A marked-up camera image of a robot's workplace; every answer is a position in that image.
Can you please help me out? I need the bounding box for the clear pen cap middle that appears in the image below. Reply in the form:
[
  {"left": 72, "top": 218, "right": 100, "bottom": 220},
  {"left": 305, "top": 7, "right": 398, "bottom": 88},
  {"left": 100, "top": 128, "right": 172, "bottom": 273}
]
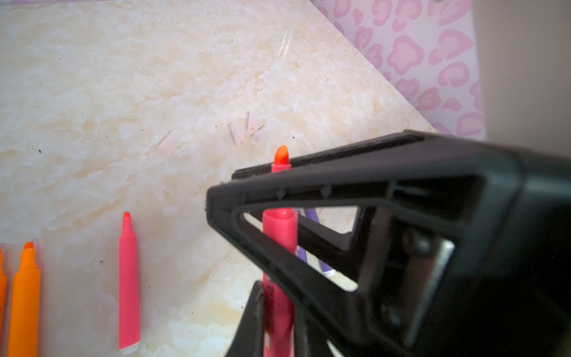
[{"left": 228, "top": 123, "right": 246, "bottom": 147}]

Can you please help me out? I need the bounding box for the orange highlighter pen left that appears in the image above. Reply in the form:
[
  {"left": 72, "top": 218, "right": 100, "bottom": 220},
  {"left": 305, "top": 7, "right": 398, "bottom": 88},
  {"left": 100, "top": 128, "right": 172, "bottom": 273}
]
[{"left": 0, "top": 248, "right": 7, "bottom": 330}]

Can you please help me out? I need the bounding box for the orange highlighter pen right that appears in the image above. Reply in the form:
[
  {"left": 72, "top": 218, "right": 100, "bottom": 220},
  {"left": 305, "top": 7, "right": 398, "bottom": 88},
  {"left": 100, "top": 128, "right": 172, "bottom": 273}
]
[{"left": 7, "top": 242, "right": 42, "bottom": 357}]

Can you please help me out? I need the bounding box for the orange highlighter pen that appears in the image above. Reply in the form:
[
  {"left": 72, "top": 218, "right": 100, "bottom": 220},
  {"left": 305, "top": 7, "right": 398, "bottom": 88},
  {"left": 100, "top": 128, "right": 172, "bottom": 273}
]
[
  {"left": 0, "top": 248, "right": 7, "bottom": 330},
  {"left": 7, "top": 242, "right": 42, "bottom": 357}
]

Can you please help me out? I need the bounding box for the clear pen cap right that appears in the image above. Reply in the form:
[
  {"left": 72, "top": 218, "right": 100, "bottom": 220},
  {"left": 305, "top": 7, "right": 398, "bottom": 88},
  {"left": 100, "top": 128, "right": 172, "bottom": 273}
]
[{"left": 247, "top": 111, "right": 269, "bottom": 144}]

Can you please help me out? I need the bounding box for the pink highlighter pen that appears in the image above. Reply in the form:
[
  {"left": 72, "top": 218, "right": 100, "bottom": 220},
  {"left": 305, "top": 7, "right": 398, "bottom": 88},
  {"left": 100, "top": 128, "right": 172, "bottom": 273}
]
[
  {"left": 261, "top": 144, "right": 299, "bottom": 357},
  {"left": 119, "top": 212, "right": 141, "bottom": 356}
]

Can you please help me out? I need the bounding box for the purple highlighter pen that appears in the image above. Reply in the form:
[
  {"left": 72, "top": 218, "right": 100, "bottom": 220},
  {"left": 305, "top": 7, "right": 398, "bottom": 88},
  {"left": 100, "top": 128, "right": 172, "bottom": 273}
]
[
  {"left": 295, "top": 208, "right": 307, "bottom": 263},
  {"left": 303, "top": 208, "right": 336, "bottom": 278}
]

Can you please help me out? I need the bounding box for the clear pen cap on table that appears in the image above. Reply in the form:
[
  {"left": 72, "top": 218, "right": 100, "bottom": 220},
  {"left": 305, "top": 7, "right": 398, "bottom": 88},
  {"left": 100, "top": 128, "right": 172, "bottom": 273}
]
[{"left": 156, "top": 129, "right": 183, "bottom": 156}]

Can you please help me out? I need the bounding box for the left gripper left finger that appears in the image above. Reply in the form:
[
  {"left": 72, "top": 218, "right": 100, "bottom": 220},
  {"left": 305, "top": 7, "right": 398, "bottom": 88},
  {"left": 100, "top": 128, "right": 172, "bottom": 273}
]
[{"left": 225, "top": 280, "right": 333, "bottom": 357}]

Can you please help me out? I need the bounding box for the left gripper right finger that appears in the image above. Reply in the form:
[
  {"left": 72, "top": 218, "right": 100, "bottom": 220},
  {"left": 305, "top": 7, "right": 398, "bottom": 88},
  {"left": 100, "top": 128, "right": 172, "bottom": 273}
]
[{"left": 206, "top": 131, "right": 570, "bottom": 356}]

